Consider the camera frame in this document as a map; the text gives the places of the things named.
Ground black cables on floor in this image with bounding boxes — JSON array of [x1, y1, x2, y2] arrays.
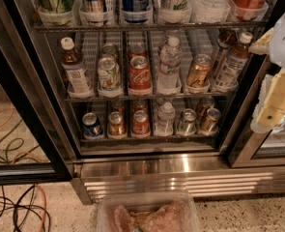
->
[[0, 185, 51, 232]]

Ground rear red cola can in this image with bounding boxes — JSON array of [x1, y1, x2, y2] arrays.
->
[[128, 43, 148, 60]]

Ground red Coca-Cola can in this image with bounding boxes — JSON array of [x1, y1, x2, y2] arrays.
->
[[129, 56, 151, 90]]

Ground rear white green can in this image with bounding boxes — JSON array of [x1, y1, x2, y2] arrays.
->
[[101, 43, 119, 60]]

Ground left tea bottle white cap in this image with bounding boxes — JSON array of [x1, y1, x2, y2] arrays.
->
[[61, 37, 91, 94]]

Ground gold can bottom left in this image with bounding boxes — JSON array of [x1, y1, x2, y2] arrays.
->
[[108, 111, 127, 135]]

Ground silver green can bottom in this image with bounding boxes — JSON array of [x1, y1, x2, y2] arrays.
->
[[177, 108, 196, 135]]

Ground clear plastic bin with cloth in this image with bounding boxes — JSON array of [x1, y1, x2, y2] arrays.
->
[[96, 190, 201, 232]]

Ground rear gold can bottom right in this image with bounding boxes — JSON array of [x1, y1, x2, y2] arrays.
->
[[196, 96, 215, 119]]

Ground gold can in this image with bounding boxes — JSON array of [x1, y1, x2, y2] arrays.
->
[[108, 111, 127, 135], [196, 96, 215, 119], [199, 108, 221, 133]]

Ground red can bottom shelf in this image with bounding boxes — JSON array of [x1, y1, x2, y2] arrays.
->
[[132, 110, 150, 135]]

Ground stainless steel fridge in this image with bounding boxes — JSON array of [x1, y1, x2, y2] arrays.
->
[[0, 0, 285, 204]]

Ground gold soda can middle shelf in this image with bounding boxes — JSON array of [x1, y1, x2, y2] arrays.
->
[[186, 54, 211, 88]]

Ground small water bottle bottom shelf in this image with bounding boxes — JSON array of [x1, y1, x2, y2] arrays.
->
[[156, 101, 175, 136]]

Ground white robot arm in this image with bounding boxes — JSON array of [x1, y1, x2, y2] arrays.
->
[[249, 13, 285, 133]]

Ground blue Pepsi can bottom shelf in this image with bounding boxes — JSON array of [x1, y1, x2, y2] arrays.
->
[[82, 112, 102, 138]]

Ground clear water bottle middle shelf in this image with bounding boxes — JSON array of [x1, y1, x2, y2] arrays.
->
[[157, 36, 182, 89]]

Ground white green soda can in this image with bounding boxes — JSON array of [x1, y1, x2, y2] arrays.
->
[[98, 56, 121, 91]]

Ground open glass fridge door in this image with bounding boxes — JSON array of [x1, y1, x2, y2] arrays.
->
[[0, 26, 72, 187]]

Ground orange cable on floor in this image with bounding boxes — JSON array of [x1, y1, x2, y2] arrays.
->
[[32, 184, 48, 232]]

